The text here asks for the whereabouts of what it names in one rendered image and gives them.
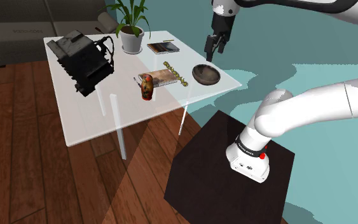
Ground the red nesting doll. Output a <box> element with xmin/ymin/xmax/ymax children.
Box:
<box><xmin>141</xmin><ymin>73</ymin><xmax>155</xmax><ymax>101</ymax></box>

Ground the white glass-top table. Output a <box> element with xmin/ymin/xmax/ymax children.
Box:
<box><xmin>43</xmin><ymin>30</ymin><xmax>242</xmax><ymax>161</ymax></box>

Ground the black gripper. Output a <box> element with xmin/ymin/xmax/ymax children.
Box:
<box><xmin>204</xmin><ymin>13</ymin><xmax>237</xmax><ymax>63</ymax></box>

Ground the grey sofa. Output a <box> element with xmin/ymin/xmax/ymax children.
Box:
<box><xmin>0</xmin><ymin>0</ymin><xmax>120</xmax><ymax>69</ymax></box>

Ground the brown-cover book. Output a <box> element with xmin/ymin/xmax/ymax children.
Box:
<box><xmin>137</xmin><ymin>69</ymin><xmax>179</xmax><ymax>89</ymax></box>

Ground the dark striped-cover book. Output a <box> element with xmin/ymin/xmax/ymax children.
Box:
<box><xmin>146</xmin><ymin>41</ymin><xmax>181</xmax><ymax>55</ymax></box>

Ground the black boxy machine with cable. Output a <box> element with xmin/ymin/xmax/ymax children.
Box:
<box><xmin>46</xmin><ymin>30</ymin><xmax>116</xmax><ymax>97</ymax></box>

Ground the green plant in white pot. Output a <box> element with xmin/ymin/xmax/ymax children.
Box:
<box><xmin>99</xmin><ymin>0</ymin><xmax>152</xmax><ymax>55</ymax></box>

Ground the yellow-green bead chain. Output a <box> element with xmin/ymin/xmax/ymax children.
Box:
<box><xmin>162</xmin><ymin>60</ymin><xmax>189</xmax><ymax>88</ymax></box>

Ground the dark brown bowl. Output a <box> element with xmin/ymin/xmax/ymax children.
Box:
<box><xmin>191</xmin><ymin>64</ymin><xmax>221</xmax><ymax>86</ymax></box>

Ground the dark robot stand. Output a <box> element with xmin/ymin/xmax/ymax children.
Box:
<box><xmin>163</xmin><ymin>109</ymin><xmax>296</xmax><ymax>224</ymax></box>

